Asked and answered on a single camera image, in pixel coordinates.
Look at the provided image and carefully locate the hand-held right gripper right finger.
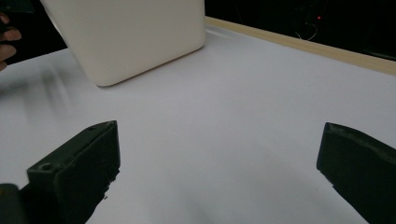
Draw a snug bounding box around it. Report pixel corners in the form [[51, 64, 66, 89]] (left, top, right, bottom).
[[316, 121, 396, 224]]

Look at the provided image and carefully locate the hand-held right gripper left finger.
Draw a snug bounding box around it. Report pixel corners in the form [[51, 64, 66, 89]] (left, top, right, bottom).
[[19, 120, 121, 224]]

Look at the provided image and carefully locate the white plastic basket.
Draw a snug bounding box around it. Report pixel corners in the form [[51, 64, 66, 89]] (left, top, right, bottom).
[[39, 0, 206, 88]]

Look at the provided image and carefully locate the grey metal stand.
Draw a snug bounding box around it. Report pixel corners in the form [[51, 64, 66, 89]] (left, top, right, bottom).
[[361, 49, 396, 62]]

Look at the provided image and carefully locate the thin pale cable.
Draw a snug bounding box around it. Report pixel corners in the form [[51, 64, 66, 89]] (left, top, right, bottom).
[[294, 21, 319, 42]]

